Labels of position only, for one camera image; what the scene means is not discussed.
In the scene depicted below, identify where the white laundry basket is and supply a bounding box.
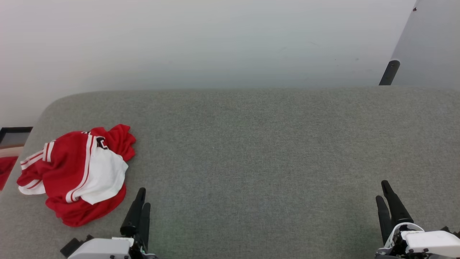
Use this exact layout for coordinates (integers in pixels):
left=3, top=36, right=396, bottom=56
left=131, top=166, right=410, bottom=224
left=0, top=145, right=24, bottom=192

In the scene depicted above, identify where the red cloth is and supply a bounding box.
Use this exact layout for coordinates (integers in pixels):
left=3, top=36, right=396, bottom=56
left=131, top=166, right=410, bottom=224
left=0, top=156, right=18, bottom=190

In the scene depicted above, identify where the red and white basketball jersey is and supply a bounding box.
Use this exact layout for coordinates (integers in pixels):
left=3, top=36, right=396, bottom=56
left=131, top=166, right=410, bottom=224
left=17, top=124, right=137, bottom=227

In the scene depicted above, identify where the grey partition panel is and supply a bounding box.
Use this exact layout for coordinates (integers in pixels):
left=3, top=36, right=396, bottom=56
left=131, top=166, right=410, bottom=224
left=391, top=0, right=460, bottom=90

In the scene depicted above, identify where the black pole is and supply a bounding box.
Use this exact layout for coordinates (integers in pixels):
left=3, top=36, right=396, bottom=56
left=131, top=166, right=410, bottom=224
left=379, top=60, right=401, bottom=86

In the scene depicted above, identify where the black picture frame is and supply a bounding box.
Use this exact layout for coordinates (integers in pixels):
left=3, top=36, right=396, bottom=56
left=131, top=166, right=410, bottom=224
left=0, top=127, right=33, bottom=149

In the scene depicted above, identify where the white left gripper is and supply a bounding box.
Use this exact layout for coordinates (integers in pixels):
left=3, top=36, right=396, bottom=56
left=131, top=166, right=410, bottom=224
left=68, top=187, right=158, bottom=259

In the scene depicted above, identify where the grey fabric sofa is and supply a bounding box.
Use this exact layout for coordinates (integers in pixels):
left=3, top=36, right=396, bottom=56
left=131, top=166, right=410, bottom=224
left=0, top=86, right=460, bottom=259

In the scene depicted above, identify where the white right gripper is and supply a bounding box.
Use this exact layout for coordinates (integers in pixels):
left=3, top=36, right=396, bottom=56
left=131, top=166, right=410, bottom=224
left=376, top=180, right=460, bottom=259

